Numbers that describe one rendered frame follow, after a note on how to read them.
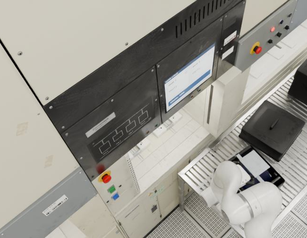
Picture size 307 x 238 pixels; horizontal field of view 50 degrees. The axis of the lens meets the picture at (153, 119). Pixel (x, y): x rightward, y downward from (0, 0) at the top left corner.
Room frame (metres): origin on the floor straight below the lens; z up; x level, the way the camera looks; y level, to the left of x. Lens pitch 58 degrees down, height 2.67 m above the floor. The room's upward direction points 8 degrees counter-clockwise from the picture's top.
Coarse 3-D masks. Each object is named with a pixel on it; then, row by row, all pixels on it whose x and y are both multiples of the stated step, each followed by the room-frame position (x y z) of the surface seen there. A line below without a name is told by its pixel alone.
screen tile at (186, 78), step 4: (188, 68) 0.86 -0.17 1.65; (188, 72) 0.86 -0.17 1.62; (180, 76) 0.83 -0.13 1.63; (184, 76) 0.85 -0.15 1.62; (188, 76) 0.86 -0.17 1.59; (172, 80) 0.81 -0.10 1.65; (176, 80) 0.82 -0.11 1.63; (180, 80) 0.83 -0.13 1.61; (184, 80) 0.85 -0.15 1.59; (188, 80) 0.86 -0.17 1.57; (168, 84) 0.80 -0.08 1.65; (172, 84) 0.81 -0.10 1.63; (176, 84) 0.82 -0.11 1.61; (184, 84) 0.85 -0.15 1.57; (188, 84) 0.86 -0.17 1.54; (168, 88) 0.80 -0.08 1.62; (176, 88) 0.82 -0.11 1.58; (180, 88) 0.83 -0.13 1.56; (168, 92) 0.80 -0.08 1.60; (172, 92) 0.81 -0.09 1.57; (176, 92) 0.82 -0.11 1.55; (168, 96) 0.79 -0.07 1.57; (172, 96) 0.81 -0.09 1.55; (168, 100) 0.79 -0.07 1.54
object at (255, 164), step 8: (240, 152) 0.77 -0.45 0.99; (248, 152) 0.78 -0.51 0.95; (232, 160) 0.72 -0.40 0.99; (240, 160) 0.68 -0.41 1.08; (248, 160) 0.67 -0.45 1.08; (256, 160) 0.66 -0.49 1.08; (248, 168) 0.63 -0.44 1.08; (256, 168) 0.62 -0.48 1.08; (264, 168) 0.61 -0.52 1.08; (256, 176) 0.58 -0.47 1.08; (272, 176) 0.62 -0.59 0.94
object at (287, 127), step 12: (264, 108) 1.10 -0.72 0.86; (276, 108) 1.09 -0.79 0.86; (252, 120) 1.02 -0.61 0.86; (264, 120) 1.01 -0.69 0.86; (276, 120) 0.98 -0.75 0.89; (288, 120) 0.99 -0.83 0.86; (300, 120) 0.97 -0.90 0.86; (240, 132) 0.98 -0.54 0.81; (252, 132) 0.94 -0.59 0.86; (264, 132) 0.93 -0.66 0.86; (276, 132) 0.92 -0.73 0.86; (288, 132) 0.91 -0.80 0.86; (300, 132) 0.94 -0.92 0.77; (252, 144) 0.90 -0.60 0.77; (264, 144) 0.85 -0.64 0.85; (276, 144) 0.84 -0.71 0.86; (288, 144) 0.83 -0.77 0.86; (276, 156) 0.79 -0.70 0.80
